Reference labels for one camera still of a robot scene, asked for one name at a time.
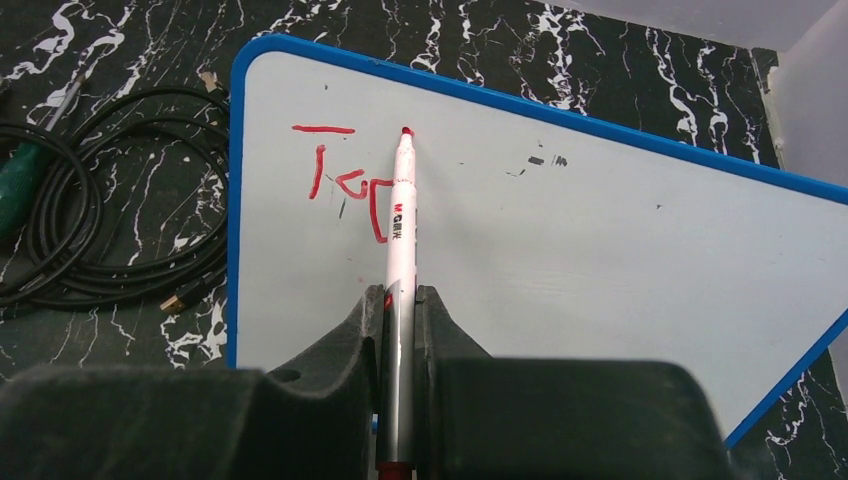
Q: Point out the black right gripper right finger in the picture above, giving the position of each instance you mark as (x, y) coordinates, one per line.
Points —
(486, 417)

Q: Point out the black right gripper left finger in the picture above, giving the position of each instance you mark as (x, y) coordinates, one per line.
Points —
(309, 418)

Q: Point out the white red whiteboard marker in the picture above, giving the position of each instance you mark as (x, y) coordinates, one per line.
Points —
(395, 438)

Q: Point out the blue framed whiteboard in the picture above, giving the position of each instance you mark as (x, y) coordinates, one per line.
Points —
(546, 233)

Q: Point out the green handled screwdriver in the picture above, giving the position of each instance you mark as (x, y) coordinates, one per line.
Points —
(23, 172)

